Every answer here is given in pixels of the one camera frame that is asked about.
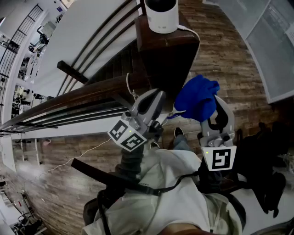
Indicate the blue cloth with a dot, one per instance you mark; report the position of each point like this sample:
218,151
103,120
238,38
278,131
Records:
195,98

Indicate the person's right forearm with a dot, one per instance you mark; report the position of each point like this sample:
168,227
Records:
213,181

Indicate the black bag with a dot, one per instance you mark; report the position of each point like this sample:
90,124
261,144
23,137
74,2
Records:
264,160

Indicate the white lab machine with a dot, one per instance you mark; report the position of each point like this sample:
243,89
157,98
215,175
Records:
48,29

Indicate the person's left shoe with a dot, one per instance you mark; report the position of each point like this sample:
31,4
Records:
154,145

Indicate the person's right shoe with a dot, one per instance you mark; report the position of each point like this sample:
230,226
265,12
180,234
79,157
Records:
178,132

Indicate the black office chair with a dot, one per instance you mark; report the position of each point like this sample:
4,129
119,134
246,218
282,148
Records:
27,225

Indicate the person's right leg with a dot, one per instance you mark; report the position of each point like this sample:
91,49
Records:
182,143

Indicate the person's left forearm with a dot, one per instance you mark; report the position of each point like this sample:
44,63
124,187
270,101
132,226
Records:
131,160

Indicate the person's white shirt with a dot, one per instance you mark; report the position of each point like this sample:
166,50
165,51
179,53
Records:
172,206

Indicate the white cylindrical device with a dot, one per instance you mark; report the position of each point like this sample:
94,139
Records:
163,20

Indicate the dark wooden bench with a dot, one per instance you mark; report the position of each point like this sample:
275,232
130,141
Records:
69,96

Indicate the dark wooden side table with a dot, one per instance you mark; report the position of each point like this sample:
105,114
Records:
165,57

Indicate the clear plastic wrap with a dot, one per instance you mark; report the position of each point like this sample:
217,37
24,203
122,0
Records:
287,163

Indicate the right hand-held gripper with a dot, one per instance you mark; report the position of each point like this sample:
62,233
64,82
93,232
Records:
220,158

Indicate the person's chin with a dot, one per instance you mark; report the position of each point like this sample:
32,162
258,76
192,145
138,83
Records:
183,229

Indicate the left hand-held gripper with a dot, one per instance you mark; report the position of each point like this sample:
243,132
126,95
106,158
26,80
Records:
127,137

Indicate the person's shoe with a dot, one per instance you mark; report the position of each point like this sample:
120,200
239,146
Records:
154,145
178,132

